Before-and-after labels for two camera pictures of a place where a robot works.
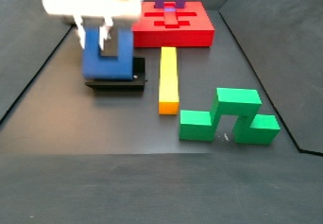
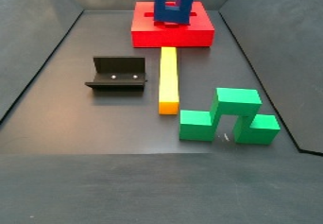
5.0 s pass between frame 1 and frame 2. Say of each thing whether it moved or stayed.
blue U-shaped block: moved
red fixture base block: stayed
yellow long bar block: stayed
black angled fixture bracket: stayed
